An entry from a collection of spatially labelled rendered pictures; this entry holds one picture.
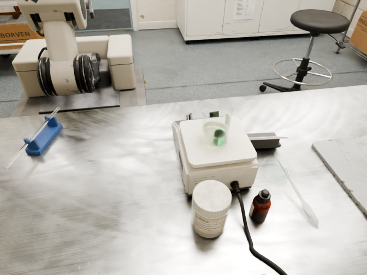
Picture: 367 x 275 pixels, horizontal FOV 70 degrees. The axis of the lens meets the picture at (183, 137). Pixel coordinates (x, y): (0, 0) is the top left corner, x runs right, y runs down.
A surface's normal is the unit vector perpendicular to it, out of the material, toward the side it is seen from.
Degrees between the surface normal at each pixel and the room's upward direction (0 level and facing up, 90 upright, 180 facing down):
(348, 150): 0
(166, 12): 90
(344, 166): 0
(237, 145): 0
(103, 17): 90
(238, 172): 90
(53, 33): 64
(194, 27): 90
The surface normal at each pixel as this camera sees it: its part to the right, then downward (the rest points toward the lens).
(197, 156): 0.01, -0.75
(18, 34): 0.23, 0.66
